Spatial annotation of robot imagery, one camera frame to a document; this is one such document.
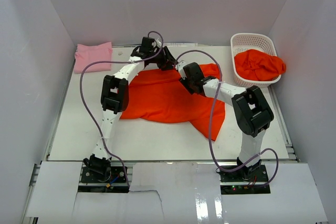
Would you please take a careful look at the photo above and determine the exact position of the white perforated plastic basket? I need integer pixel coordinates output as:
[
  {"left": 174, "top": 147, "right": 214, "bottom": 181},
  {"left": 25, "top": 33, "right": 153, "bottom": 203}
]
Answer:
[{"left": 230, "top": 33, "right": 286, "bottom": 88}]

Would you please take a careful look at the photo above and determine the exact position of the folded pink t shirt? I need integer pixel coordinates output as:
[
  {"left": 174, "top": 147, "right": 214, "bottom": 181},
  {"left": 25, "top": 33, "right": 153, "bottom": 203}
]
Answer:
[{"left": 73, "top": 42, "right": 112, "bottom": 74}]

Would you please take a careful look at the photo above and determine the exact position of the white paper strip at wall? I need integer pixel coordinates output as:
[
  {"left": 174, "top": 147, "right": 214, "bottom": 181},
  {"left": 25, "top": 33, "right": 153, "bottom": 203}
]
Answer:
[{"left": 164, "top": 42, "right": 198, "bottom": 47}]

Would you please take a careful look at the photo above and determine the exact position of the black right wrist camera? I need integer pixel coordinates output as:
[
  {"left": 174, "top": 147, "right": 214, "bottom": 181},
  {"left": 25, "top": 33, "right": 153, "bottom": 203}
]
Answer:
[{"left": 183, "top": 62, "right": 204, "bottom": 81}]

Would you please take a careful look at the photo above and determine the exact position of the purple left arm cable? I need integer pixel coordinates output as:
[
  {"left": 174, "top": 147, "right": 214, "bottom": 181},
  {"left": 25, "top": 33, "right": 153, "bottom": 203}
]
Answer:
[{"left": 79, "top": 30, "right": 165, "bottom": 187}]

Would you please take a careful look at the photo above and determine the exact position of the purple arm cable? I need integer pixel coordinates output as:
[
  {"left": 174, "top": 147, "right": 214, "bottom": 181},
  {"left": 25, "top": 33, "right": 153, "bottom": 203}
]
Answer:
[
  {"left": 79, "top": 30, "right": 165, "bottom": 187},
  {"left": 174, "top": 49, "right": 279, "bottom": 185}
]

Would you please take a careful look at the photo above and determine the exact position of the orange t shirt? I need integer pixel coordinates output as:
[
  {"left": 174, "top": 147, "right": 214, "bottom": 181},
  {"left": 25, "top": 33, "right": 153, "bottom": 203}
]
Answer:
[
  {"left": 234, "top": 49, "right": 287, "bottom": 81},
  {"left": 121, "top": 69, "right": 225, "bottom": 141}
]

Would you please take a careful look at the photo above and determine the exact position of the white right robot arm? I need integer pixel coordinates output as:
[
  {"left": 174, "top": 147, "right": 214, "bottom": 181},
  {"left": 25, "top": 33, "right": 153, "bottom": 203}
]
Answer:
[{"left": 180, "top": 72, "right": 274, "bottom": 182}]

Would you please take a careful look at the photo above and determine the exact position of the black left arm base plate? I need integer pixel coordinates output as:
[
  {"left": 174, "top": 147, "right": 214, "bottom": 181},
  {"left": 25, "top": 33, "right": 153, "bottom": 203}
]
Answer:
[{"left": 78, "top": 166, "right": 129, "bottom": 194}]

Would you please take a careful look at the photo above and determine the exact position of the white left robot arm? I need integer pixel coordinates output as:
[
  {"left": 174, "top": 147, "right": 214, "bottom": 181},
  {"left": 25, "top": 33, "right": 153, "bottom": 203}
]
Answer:
[{"left": 79, "top": 45, "right": 175, "bottom": 182}]

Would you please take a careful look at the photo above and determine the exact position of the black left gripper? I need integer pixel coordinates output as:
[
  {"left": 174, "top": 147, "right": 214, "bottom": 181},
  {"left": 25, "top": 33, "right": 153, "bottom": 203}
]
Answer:
[{"left": 149, "top": 46, "right": 179, "bottom": 71}]

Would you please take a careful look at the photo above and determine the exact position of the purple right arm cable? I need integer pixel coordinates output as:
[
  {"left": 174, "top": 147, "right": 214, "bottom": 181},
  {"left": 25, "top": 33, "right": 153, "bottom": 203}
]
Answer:
[{"left": 174, "top": 49, "right": 279, "bottom": 185}]

